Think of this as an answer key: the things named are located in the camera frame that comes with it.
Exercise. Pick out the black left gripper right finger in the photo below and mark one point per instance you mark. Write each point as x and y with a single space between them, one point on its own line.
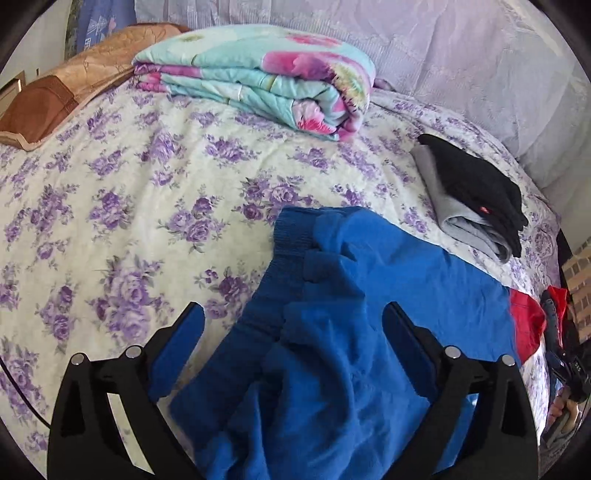
479 424

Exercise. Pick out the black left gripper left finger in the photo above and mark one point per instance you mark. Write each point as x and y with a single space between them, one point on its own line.
84 441

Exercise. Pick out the blue and red pants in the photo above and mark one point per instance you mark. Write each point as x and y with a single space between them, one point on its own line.
307 384

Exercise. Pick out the right hand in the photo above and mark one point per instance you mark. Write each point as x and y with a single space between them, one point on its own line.
563 405

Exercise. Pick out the red and blue clothes pile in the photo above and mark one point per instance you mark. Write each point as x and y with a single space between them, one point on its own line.
561 335

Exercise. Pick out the beige checked curtain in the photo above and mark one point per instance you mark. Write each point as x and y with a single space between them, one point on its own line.
577 271

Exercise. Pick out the folded grey pants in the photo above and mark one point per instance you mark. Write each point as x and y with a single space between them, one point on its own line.
456 219

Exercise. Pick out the folded black pants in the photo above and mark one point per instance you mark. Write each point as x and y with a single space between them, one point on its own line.
478 184

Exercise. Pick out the purple floral bed quilt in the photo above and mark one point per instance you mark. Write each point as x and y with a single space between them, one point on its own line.
142 203

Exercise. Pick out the brown satin pillow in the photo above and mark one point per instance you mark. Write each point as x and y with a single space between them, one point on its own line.
54 98

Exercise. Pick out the folded teal floral blanket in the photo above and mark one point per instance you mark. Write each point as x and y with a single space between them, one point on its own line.
308 82

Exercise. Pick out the blue patterned hanging cloth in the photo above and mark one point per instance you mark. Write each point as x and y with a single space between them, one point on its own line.
99 19

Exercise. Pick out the wooden picture frame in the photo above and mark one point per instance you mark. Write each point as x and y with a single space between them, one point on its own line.
10 90

